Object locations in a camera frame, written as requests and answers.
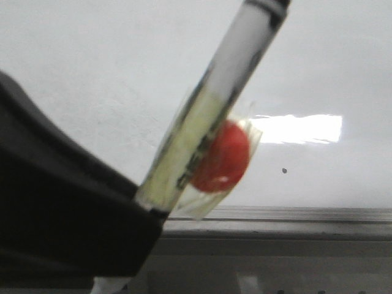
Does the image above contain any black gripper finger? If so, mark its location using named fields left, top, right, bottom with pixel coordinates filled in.
left=1, top=73, right=162, bottom=280

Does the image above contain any red magnet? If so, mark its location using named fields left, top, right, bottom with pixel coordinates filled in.
left=172, top=102, right=263, bottom=220

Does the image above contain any white black whiteboard marker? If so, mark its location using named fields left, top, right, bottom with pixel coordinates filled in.
left=91, top=0, right=293, bottom=294

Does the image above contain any white whiteboard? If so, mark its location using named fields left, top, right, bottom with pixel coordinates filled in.
left=1, top=1, right=391, bottom=208

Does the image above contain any grey aluminium whiteboard frame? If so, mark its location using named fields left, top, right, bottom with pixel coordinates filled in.
left=163, top=206, right=391, bottom=241

